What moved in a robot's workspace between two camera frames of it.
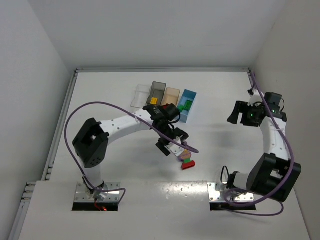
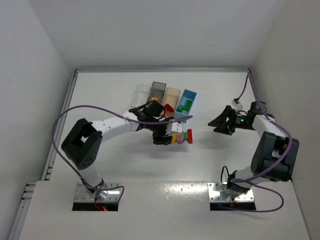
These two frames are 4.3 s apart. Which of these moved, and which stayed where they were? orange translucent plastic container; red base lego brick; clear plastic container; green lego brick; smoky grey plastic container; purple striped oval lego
Moved: purple striped oval lego; red base lego brick
Stayed: smoky grey plastic container; green lego brick; clear plastic container; orange translucent plastic container
